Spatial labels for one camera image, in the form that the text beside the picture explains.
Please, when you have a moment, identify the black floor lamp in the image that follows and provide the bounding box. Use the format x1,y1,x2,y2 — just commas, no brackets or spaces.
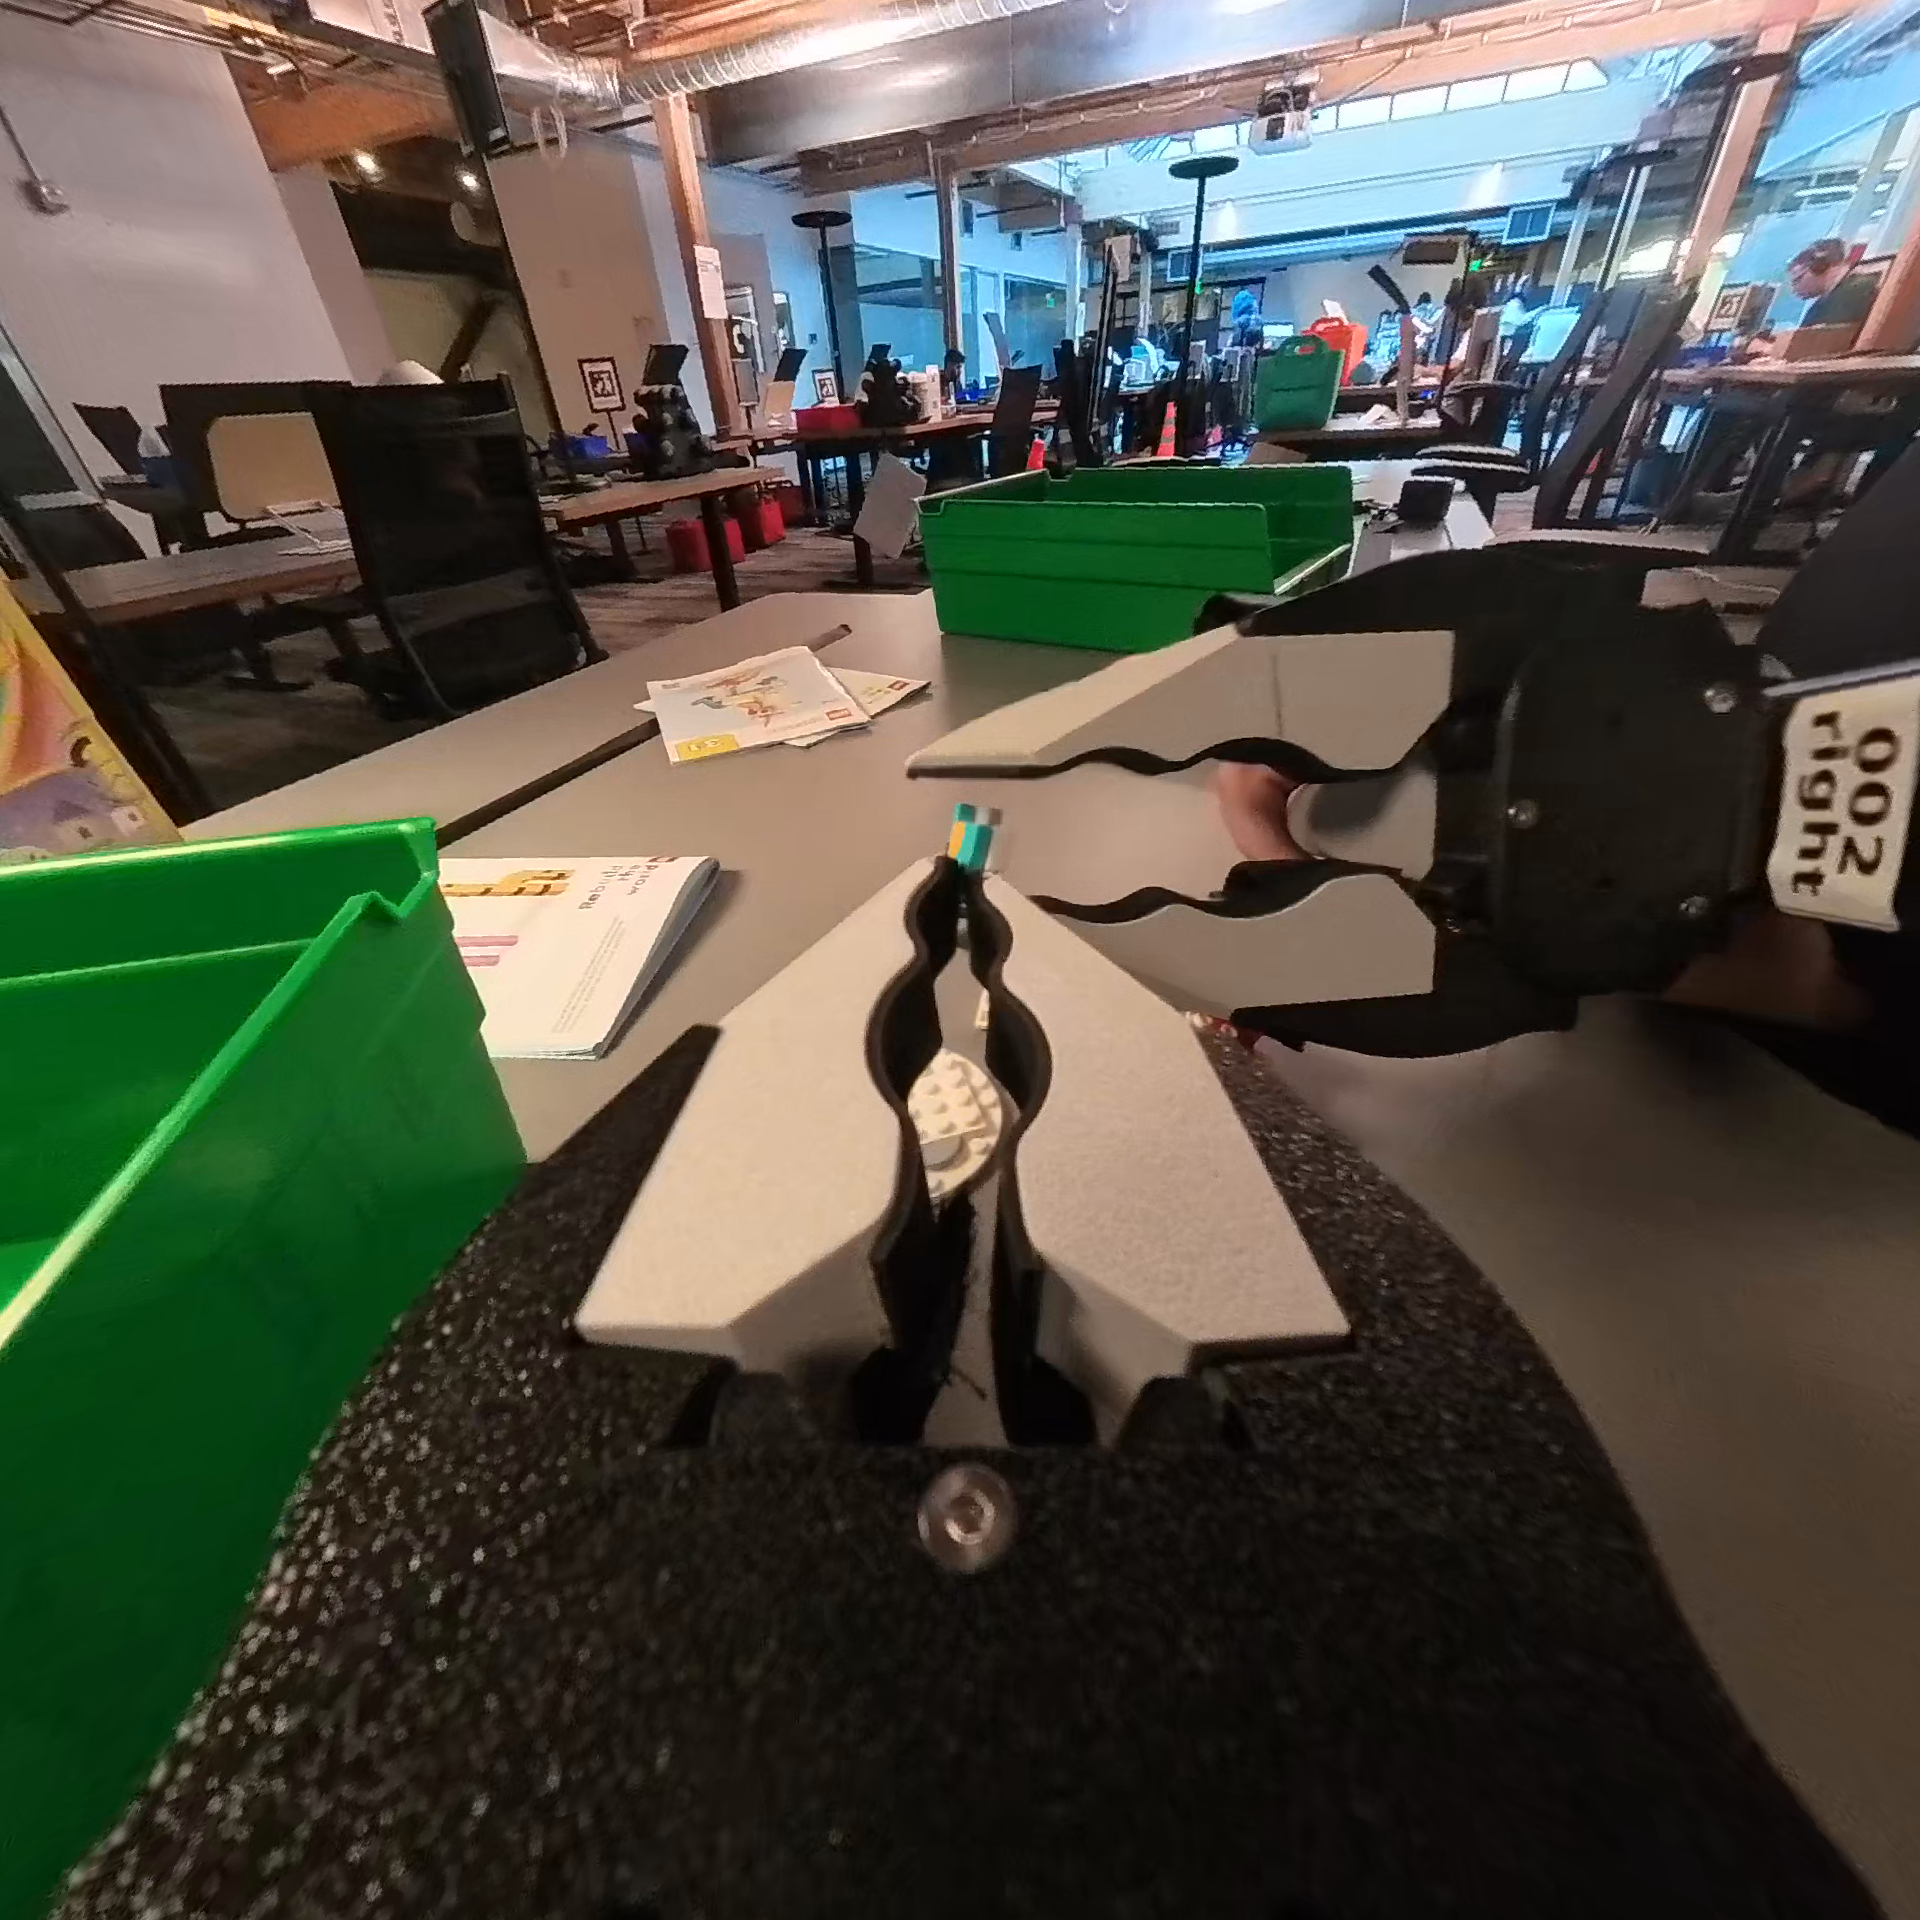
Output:
790,209,858,406
1171,153,1238,452

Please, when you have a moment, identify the colourful toy set box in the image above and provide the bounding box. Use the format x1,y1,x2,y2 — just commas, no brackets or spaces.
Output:
0,575,182,863

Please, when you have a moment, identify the black mesh office chair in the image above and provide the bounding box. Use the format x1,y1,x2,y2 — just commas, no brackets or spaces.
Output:
306,375,607,721

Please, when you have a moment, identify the long wooden desk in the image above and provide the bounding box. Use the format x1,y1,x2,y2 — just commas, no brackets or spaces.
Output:
749,403,1068,481

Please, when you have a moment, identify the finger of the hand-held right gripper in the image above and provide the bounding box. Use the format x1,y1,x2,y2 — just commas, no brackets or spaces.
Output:
1031,780,1450,1038
902,622,1460,784

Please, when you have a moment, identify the green tote bag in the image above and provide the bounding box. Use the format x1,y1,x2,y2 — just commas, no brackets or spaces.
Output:
1253,336,1343,435

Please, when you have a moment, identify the open instruction booklet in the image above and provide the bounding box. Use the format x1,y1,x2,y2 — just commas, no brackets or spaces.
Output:
434,854,722,1062

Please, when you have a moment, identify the black wall monitor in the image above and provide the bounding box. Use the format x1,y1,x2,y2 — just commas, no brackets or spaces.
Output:
422,0,511,153

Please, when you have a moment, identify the person's right hand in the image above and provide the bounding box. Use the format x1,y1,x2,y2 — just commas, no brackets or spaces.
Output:
1211,756,1320,863

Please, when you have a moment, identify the beige office chair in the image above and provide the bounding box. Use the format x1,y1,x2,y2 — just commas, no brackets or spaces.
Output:
158,381,348,558

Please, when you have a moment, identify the green plastic bin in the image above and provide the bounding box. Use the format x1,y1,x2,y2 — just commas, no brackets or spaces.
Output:
0,815,531,1920
919,461,1360,654

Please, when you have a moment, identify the white round studded plate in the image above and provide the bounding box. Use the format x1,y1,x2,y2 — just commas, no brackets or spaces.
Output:
902,1048,1021,1201

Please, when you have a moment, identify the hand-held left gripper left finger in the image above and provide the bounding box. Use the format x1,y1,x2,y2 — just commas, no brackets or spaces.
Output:
574,857,975,1403

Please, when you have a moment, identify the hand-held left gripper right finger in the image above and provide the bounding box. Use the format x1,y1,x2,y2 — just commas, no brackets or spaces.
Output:
960,870,1355,1448

